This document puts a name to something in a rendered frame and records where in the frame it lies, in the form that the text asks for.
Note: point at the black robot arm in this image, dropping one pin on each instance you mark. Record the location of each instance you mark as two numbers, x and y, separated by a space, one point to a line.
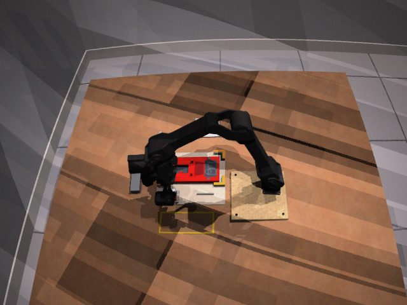
159 152

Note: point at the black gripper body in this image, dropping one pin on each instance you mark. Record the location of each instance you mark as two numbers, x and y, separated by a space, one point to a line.
165 197

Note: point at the grey rectangular bar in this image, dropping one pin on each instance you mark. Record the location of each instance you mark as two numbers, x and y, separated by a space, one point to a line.
135 186

